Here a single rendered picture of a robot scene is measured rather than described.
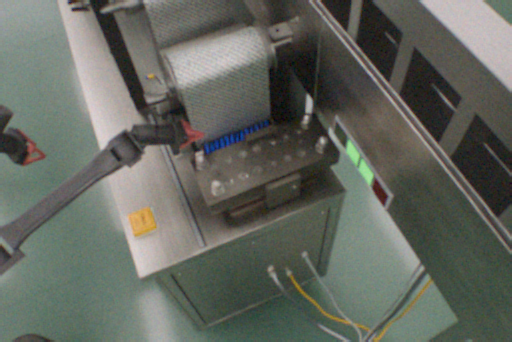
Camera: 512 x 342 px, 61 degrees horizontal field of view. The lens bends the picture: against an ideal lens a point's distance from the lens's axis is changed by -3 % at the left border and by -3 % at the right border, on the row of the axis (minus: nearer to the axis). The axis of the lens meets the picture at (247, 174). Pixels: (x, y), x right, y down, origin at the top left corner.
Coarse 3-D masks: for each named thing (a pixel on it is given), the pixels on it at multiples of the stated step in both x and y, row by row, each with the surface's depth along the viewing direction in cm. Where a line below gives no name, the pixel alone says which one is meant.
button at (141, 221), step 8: (144, 208) 132; (128, 216) 131; (136, 216) 131; (144, 216) 130; (152, 216) 131; (136, 224) 129; (144, 224) 129; (152, 224) 129; (136, 232) 128; (144, 232) 129
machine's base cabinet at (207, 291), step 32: (288, 224) 136; (320, 224) 147; (224, 256) 136; (256, 256) 147; (288, 256) 160; (320, 256) 176; (192, 288) 147; (224, 288) 160; (256, 288) 175; (288, 288) 194; (192, 320) 174
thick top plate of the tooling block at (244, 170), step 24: (312, 120) 131; (240, 144) 128; (264, 144) 128; (288, 144) 127; (312, 144) 127; (192, 168) 125; (216, 168) 125; (240, 168) 124; (264, 168) 124; (288, 168) 123; (312, 168) 126; (240, 192) 120; (264, 192) 126
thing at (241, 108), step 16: (224, 96) 117; (240, 96) 119; (256, 96) 122; (192, 112) 117; (208, 112) 119; (224, 112) 122; (240, 112) 125; (256, 112) 128; (192, 128) 122; (208, 128) 125; (224, 128) 128; (240, 128) 131
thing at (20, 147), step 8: (8, 128) 124; (8, 136) 119; (16, 136) 122; (0, 144) 116; (8, 144) 118; (16, 144) 121; (24, 144) 120; (0, 152) 118; (8, 152) 120; (16, 152) 121; (16, 160) 121
